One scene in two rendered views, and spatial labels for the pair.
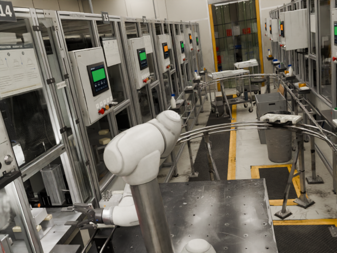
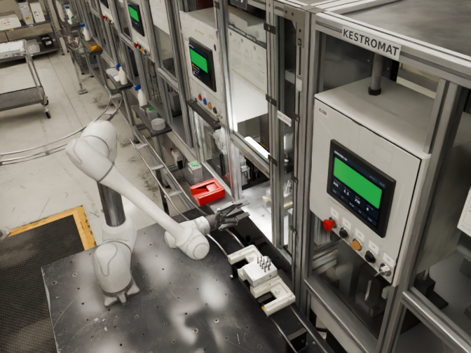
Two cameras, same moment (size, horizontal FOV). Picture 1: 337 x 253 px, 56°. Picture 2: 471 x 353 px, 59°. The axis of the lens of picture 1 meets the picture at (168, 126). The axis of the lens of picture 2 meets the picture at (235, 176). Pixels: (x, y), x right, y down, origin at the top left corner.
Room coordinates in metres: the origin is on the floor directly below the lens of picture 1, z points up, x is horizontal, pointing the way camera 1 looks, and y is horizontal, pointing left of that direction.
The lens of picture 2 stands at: (2.64, -0.45, 2.36)
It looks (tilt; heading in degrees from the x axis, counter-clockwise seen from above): 36 degrees down; 140
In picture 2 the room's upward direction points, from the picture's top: 5 degrees counter-clockwise
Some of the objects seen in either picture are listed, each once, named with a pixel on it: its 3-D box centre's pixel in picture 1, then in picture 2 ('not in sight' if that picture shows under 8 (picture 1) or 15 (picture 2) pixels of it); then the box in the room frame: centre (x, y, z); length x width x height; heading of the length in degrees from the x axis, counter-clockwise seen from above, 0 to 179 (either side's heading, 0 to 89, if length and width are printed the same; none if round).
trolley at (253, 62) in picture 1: (247, 79); not in sight; (7.86, -2.16, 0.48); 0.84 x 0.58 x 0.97; 174
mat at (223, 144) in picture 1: (220, 125); not in sight; (5.87, -1.01, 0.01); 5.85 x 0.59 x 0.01; 166
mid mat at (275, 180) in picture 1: (276, 182); not in sight; (3.29, -1.13, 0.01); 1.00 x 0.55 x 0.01; 166
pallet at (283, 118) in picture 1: (280, 120); not in sight; (2.96, -1.10, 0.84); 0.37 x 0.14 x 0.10; 44
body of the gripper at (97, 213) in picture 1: (96, 216); (215, 220); (1.41, 0.42, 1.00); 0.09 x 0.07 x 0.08; 75
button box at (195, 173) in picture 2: not in sight; (197, 172); (0.98, 0.64, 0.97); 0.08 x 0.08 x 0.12; 76
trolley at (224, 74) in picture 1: (230, 91); not in sight; (6.73, -1.45, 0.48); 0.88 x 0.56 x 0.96; 94
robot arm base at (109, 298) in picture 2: not in sight; (118, 286); (1.15, -0.05, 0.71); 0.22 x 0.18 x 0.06; 166
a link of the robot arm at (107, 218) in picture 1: (110, 215); (201, 226); (1.39, 0.35, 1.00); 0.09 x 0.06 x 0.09; 165
